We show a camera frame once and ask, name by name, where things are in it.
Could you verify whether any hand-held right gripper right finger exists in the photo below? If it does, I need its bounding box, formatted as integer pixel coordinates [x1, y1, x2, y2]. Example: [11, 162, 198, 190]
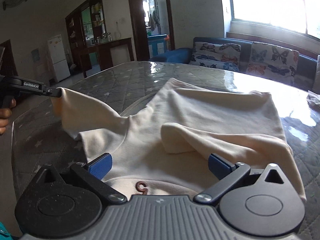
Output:
[194, 153, 286, 204]

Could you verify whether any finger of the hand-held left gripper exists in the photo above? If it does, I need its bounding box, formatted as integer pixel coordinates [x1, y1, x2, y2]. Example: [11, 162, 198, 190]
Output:
[41, 85, 62, 98]

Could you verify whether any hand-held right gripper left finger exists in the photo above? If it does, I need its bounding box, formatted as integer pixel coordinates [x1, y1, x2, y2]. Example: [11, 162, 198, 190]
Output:
[35, 153, 127, 203]

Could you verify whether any cream long-sleeve shirt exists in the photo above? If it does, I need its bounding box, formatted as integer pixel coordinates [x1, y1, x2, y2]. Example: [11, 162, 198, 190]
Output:
[51, 77, 307, 204]

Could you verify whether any person's left hand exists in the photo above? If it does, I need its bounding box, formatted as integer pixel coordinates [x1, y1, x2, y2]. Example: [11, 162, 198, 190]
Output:
[0, 98, 17, 135]

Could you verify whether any white refrigerator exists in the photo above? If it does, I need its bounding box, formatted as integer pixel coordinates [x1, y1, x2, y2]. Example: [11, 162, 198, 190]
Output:
[47, 34, 71, 83]

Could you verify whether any grey quilted star mattress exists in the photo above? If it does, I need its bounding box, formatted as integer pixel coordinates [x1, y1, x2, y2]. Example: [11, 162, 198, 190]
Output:
[11, 60, 320, 235]

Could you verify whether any dark wooden cabinet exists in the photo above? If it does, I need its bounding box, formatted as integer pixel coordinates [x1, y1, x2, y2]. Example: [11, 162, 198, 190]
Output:
[65, 0, 133, 78]

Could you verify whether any butterfly print cushion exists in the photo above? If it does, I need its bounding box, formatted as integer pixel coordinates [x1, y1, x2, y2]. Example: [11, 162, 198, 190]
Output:
[189, 41, 242, 73]
[244, 41, 300, 85]

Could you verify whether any blue sofa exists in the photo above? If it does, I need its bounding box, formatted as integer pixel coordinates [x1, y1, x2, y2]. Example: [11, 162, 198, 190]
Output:
[149, 37, 318, 92]

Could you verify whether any blue cabinet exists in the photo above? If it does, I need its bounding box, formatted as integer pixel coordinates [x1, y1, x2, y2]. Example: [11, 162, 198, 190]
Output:
[147, 32, 170, 58]

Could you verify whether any white crumpled cloth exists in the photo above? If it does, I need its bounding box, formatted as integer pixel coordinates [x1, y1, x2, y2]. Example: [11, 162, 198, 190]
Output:
[306, 90, 320, 109]

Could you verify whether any window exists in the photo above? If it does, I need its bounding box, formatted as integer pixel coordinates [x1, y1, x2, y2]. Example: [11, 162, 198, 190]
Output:
[219, 0, 320, 39]

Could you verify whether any dark wooden door frame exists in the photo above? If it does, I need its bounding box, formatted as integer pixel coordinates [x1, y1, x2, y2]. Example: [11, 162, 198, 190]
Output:
[126, 0, 175, 62]

